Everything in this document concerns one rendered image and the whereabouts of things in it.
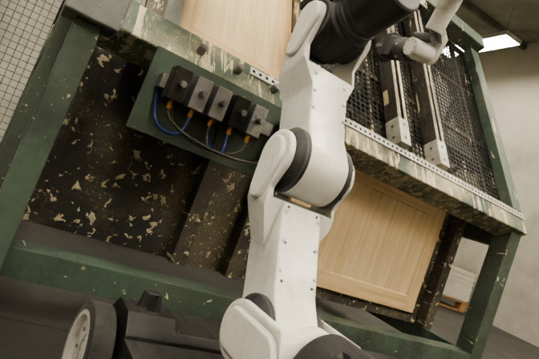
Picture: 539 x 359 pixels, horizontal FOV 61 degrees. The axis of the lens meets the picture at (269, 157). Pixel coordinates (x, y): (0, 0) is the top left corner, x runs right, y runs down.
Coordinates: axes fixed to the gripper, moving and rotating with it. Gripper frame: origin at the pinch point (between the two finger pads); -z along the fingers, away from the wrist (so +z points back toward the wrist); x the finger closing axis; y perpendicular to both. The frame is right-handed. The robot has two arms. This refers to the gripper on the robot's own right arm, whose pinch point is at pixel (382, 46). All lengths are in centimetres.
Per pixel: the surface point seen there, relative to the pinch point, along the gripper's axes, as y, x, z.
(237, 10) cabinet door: 59, -17, -5
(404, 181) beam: -26, -44, 20
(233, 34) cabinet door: 59, -26, 4
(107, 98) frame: 87, -62, 0
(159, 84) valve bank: 80, -50, 30
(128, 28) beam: 92, -40, 22
